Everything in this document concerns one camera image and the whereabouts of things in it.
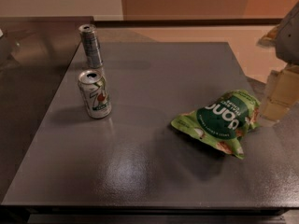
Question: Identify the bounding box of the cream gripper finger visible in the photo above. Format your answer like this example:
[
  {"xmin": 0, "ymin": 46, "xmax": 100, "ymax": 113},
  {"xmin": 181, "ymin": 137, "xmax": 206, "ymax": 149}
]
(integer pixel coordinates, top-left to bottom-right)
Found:
[{"xmin": 260, "ymin": 64, "xmax": 299, "ymax": 121}]

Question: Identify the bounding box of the white green 7up can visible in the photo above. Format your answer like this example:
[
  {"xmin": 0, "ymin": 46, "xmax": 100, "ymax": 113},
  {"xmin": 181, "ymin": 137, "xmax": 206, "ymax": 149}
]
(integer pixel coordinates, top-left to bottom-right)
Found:
[{"xmin": 78, "ymin": 69, "xmax": 112, "ymax": 119}]

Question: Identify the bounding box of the tall silver drink can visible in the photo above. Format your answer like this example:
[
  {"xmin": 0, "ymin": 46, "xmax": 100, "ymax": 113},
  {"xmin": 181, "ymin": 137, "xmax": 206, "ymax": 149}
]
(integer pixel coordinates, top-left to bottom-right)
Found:
[{"xmin": 78, "ymin": 24, "xmax": 103, "ymax": 69}]

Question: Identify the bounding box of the green rice chip bag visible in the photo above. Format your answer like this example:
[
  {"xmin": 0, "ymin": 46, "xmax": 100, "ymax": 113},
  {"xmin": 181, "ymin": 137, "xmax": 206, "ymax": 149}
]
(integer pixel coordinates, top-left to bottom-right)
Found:
[{"xmin": 171, "ymin": 90, "xmax": 260, "ymax": 159}]

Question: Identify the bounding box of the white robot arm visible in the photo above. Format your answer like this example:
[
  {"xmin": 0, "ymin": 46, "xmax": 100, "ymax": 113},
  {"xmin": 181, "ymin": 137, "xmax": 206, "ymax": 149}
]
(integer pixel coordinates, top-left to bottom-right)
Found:
[{"xmin": 258, "ymin": 2, "xmax": 299, "ymax": 127}]

